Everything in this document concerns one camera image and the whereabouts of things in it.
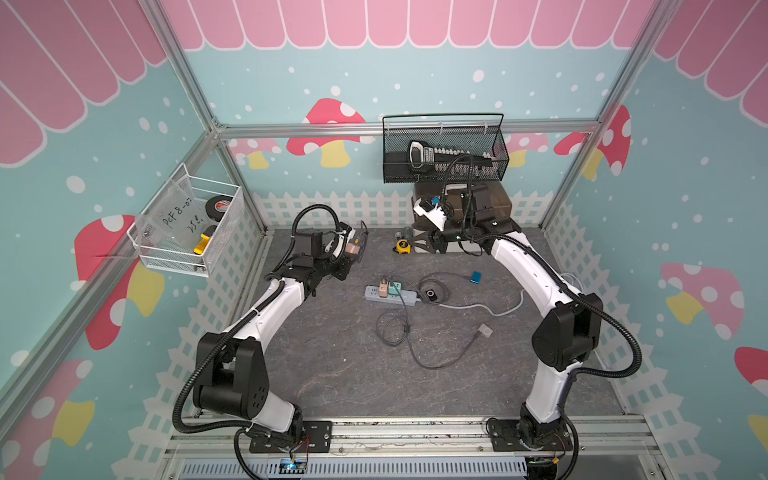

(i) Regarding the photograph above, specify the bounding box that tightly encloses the socket bit set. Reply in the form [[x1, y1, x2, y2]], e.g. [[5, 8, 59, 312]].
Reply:
[[406, 140, 497, 177]]

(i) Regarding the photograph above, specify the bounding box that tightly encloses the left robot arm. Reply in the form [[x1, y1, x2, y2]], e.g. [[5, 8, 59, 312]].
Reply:
[[172, 204, 369, 449]]

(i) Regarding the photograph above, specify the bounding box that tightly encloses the white toolbox brown lid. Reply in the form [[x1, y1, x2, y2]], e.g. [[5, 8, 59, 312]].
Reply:
[[411, 181, 521, 256]]

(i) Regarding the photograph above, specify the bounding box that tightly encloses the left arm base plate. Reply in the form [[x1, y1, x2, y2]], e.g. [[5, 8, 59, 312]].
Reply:
[[248, 421, 333, 454]]

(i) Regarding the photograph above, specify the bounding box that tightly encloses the white power strip cord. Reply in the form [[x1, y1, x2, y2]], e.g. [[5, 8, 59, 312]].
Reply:
[[417, 271, 587, 319]]

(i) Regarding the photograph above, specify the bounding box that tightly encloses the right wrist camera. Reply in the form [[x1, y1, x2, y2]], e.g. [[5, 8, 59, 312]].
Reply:
[[413, 197, 448, 232]]

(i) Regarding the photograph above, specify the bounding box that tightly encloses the grey USB cable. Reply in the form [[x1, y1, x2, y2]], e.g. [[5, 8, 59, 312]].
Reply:
[[375, 293, 485, 371], [335, 219, 371, 265], [395, 271, 475, 305]]

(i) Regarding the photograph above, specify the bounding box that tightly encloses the black wire mesh basket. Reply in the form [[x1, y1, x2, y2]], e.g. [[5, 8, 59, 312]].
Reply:
[[381, 113, 509, 183]]

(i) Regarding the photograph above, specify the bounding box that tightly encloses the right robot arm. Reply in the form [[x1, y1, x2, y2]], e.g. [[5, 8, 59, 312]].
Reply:
[[414, 153, 642, 450]]

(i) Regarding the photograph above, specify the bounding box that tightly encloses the yellow tool in bin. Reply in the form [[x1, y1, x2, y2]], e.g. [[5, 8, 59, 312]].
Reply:
[[193, 234, 211, 255]]

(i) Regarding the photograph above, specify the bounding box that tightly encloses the yellow tape measure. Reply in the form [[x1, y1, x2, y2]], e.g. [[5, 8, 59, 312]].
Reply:
[[393, 239, 412, 254]]

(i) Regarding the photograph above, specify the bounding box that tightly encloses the silver mp3 player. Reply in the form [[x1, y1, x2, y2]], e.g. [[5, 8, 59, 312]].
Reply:
[[478, 324, 493, 338]]

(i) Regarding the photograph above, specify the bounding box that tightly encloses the white power strip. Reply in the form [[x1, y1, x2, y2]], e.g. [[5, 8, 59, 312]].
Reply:
[[364, 286, 419, 307]]

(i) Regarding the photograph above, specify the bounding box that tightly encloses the brown grey plug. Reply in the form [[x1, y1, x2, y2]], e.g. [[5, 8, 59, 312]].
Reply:
[[345, 240, 361, 255]]

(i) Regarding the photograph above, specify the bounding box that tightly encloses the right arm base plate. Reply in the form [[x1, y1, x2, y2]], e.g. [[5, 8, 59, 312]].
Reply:
[[485, 417, 573, 454]]

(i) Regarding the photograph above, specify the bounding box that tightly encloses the teal USB charger adapter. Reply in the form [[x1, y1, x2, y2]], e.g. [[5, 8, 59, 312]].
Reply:
[[388, 281, 402, 297]]

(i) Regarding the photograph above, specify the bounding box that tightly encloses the clear plastic wall bin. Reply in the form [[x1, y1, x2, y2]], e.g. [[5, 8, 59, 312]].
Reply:
[[127, 164, 244, 277]]

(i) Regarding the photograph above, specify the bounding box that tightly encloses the black electrical tape roll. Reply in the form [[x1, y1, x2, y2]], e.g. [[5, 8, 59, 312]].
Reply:
[[205, 195, 233, 223]]

